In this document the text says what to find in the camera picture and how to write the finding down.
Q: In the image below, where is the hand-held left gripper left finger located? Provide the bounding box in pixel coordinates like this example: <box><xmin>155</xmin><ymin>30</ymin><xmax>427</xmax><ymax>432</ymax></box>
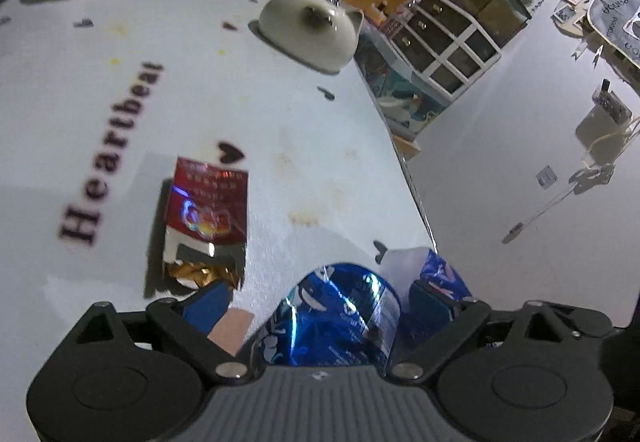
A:
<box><xmin>70</xmin><ymin>279</ymin><xmax>251</xmax><ymax>385</ymax></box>

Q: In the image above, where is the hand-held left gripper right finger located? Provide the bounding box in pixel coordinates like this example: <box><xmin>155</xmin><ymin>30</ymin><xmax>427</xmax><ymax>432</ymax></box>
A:
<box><xmin>386</xmin><ymin>279</ymin><xmax>581</xmax><ymax>383</ymax></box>

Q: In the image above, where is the brown paper bag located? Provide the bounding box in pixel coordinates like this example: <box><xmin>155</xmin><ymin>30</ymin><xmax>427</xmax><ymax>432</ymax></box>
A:
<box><xmin>207</xmin><ymin>308</ymin><xmax>257</xmax><ymax>358</ymax></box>

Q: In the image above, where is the crushed blue foil bag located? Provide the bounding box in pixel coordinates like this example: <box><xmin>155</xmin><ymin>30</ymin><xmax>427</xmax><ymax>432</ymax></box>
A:
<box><xmin>250</xmin><ymin>247</ymin><xmax>473</xmax><ymax>368</ymax></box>

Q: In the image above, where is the red snack packet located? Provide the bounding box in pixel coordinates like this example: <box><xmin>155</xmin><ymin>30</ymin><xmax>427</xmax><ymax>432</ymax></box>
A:
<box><xmin>160</xmin><ymin>155</ymin><xmax>250</xmax><ymax>290</ymax></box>

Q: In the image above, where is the cream cabinet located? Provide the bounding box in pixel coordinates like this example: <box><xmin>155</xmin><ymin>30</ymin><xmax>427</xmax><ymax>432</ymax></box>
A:
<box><xmin>390</xmin><ymin>132</ymin><xmax>422</xmax><ymax>162</ymax></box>

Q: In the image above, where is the teal cardboard box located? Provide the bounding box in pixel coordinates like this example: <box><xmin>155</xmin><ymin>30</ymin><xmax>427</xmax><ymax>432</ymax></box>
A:
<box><xmin>357</xmin><ymin>30</ymin><xmax>451</xmax><ymax>143</ymax></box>

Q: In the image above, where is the white drawer organiser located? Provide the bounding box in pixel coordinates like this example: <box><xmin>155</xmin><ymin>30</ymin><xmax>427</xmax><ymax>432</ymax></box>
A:
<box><xmin>387</xmin><ymin>0</ymin><xmax>502</xmax><ymax>98</ymax></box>

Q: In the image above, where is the white cat-shaped ceramic bowl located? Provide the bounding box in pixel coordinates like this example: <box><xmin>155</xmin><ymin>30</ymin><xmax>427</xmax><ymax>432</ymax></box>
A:
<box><xmin>257</xmin><ymin>0</ymin><xmax>365</xmax><ymax>73</ymax></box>

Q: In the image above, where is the glass fish tank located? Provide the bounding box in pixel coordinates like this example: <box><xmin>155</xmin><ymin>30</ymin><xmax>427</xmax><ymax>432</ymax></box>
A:
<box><xmin>435</xmin><ymin>0</ymin><xmax>532</xmax><ymax>48</ymax></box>

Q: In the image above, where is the grey printed canvas apron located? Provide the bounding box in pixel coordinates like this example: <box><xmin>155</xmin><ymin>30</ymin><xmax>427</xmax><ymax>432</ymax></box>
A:
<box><xmin>587</xmin><ymin>0</ymin><xmax>640</xmax><ymax>83</ymax></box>

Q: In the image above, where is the white cable with adapter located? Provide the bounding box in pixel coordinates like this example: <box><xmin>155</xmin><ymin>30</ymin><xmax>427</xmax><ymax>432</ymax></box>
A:
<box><xmin>502</xmin><ymin>182</ymin><xmax>576</xmax><ymax>243</ymax></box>

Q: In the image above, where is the clear wall pouch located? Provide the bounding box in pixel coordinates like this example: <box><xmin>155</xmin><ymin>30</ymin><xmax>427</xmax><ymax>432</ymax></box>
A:
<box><xmin>592</xmin><ymin>80</ymin><xmax>632</xmax><ymax>123</ymax></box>

